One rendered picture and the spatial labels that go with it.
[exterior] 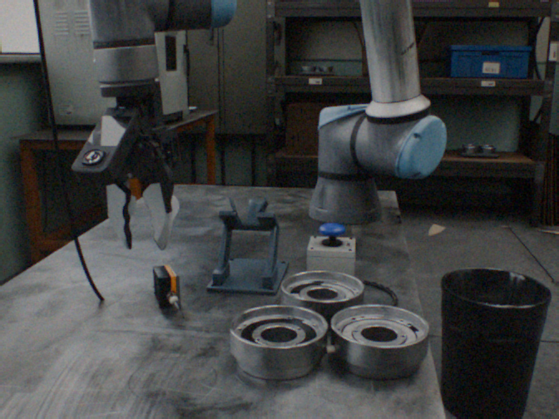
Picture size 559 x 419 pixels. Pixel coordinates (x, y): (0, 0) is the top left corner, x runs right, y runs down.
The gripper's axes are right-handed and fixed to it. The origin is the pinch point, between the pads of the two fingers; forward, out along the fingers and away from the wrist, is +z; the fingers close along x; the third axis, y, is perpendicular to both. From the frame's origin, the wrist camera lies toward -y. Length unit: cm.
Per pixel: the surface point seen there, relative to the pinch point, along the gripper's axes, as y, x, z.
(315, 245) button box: 16.9, -19.5, 6.4
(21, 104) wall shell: 184, 154, -2
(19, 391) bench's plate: -23.0, 3.6, 7.6
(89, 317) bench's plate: -5.8, 5.9, 8.3
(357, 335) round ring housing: -8.4, -28.3, 7.2
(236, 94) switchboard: 363, 100, 15
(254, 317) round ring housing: -6.8, -16.4, 6.4
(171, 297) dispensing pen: -2.3, -4.3, 6.5
